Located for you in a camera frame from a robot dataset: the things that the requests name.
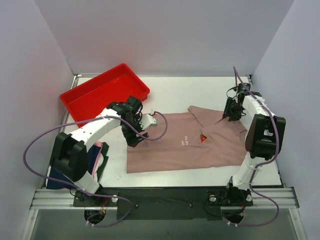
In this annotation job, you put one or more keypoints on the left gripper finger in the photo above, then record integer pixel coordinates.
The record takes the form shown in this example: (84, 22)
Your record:
(132, 142)
(142, 135)

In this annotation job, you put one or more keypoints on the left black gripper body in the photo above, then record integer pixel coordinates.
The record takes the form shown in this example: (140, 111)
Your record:
(130, 133)

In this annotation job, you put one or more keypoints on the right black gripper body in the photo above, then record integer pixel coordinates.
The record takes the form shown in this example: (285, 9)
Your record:
(231, 110)

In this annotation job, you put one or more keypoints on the pink t shirt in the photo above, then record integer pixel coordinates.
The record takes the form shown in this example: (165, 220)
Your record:
(196, 139)

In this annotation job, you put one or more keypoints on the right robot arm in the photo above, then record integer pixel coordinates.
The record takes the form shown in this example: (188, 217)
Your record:
(264, 137)

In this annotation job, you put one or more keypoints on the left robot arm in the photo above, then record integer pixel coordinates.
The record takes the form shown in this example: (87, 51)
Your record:
(109, 119)

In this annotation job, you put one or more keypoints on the navy folded t shirt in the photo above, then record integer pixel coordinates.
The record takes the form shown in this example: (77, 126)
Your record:
(70, 163)

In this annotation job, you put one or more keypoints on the red plastic tray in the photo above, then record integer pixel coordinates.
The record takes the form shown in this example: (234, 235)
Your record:
(87, 100)

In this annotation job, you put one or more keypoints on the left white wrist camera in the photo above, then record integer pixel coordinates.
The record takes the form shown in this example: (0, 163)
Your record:
(148, 120)

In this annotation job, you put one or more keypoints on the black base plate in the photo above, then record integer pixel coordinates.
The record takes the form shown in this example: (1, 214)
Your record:
(168, 203)

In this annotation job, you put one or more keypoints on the aluminium front rail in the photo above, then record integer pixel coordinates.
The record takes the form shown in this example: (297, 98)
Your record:
(45, 199)

